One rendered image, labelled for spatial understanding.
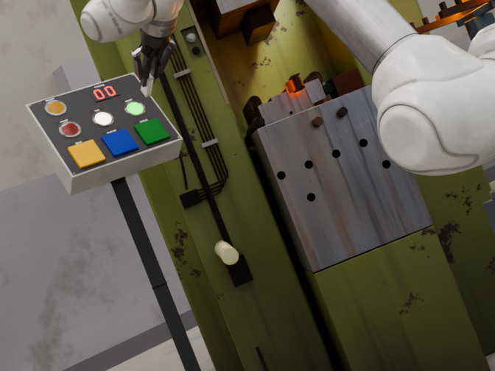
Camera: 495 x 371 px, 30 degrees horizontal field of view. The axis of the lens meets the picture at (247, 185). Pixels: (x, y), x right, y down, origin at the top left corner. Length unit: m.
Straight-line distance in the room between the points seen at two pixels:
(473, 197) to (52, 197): 3.62
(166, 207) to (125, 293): 2.91
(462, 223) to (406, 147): 1.59
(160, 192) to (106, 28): 1.27
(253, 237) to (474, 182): 0.71
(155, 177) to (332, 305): 0.92
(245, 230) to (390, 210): 0.46
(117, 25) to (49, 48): 4.25
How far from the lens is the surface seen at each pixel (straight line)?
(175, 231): 3.29
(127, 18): 2.11
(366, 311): 2.71
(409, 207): 2.72
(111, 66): 3.33
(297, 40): 3.26
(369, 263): 2.70
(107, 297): 6.11
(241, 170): 2.85
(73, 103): 2.60
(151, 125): 2.57
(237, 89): 3.22
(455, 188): 2.97
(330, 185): 2.68
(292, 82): 2.72
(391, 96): 1.41
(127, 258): 6.20
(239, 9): 2.79
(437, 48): 1.46
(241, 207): 2.85
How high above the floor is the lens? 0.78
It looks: level
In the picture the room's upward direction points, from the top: 22 degrees counter-clockwise
